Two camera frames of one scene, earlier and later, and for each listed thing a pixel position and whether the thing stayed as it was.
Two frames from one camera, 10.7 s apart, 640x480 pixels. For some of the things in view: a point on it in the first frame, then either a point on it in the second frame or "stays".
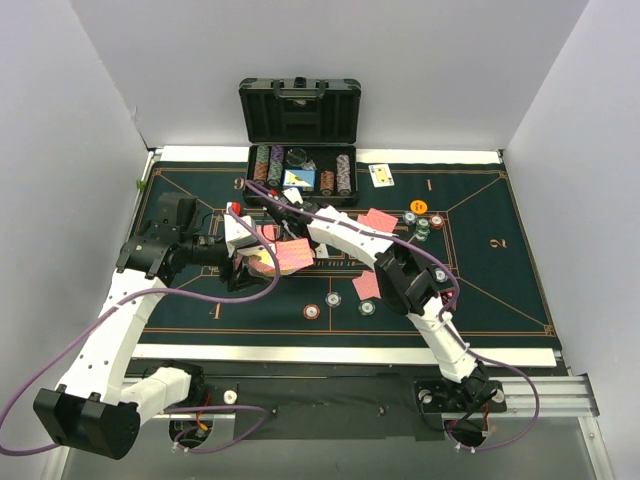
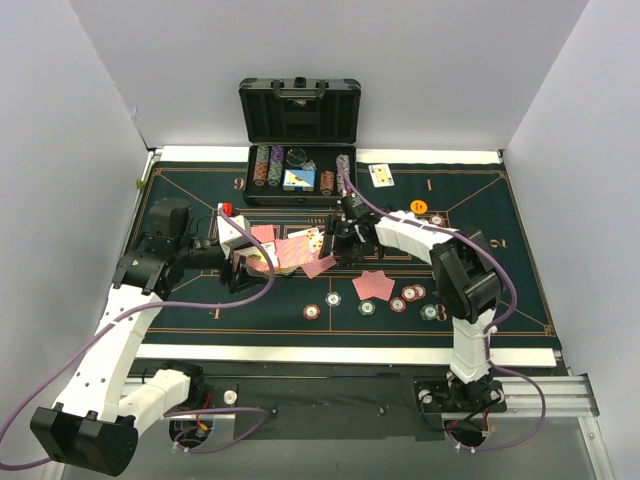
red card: x=367 y=286 stays
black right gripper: x=279 y=210 to x=338 y=239
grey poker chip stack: x=333 y=299 stays
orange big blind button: x=418 y=206 stays
